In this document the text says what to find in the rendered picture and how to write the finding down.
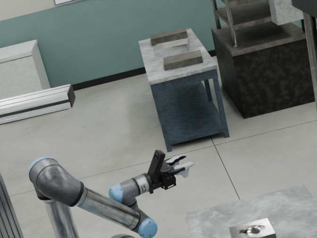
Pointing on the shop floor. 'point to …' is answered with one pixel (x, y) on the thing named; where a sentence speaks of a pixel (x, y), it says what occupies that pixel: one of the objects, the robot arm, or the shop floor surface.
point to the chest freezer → (21, 70)
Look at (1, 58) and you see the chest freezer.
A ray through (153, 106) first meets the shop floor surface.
